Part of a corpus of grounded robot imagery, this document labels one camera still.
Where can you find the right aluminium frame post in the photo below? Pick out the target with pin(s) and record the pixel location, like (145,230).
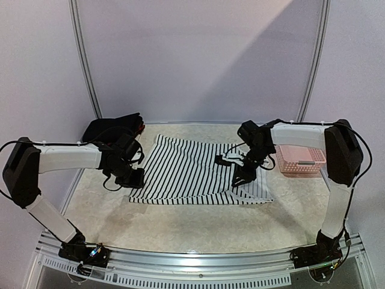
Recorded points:
(316,59)

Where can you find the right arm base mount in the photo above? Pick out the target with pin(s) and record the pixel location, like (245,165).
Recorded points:
(325,250)

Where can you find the aluminium front rail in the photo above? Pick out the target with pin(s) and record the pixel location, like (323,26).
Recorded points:
(140,269)

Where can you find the black white striped garment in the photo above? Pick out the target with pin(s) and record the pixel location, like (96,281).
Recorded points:
(184,172)

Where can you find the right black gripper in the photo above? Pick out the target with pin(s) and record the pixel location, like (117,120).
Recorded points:
(246,170)

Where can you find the black t-shirt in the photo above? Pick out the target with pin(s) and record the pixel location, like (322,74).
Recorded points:
(109,130)

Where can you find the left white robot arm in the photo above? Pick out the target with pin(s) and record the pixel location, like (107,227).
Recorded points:
(29,160)

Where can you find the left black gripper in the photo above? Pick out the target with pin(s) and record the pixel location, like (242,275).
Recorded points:
(138,182)

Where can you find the left aluminium frame post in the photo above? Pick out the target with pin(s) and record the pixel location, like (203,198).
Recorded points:
(83,57)

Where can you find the pink plastic basket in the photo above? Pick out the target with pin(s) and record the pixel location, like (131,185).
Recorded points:
(297,159)

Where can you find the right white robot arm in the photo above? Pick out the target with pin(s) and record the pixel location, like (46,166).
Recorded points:
(344,158)

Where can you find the aluminium frame post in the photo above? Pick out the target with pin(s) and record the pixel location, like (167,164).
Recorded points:
(83,57)
(316,59)

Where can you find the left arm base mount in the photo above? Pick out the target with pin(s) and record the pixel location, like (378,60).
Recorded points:
(78,250)

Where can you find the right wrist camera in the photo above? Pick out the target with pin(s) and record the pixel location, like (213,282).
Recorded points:
(229,159)

